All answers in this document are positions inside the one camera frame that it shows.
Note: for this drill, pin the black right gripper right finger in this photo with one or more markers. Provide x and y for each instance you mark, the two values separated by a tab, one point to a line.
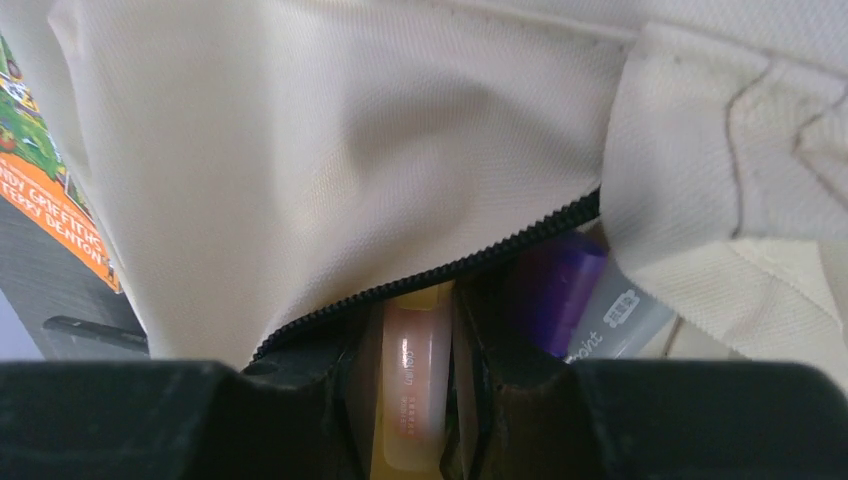
505	391

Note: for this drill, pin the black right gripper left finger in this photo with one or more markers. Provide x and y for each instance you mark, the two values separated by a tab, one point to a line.
307	364

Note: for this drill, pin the light orange highlighter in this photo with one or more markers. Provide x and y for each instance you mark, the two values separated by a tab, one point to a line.
416	341

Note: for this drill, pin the purple black highlighter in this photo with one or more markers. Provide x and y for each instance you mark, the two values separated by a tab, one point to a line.
549	289

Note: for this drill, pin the salmon grey highlighter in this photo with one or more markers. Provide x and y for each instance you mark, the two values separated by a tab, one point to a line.
619	320

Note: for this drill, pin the cream canvas backpack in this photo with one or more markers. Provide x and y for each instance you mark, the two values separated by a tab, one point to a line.
250	162

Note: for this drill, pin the orange green paperback book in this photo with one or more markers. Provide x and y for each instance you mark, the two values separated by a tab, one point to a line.
35	179

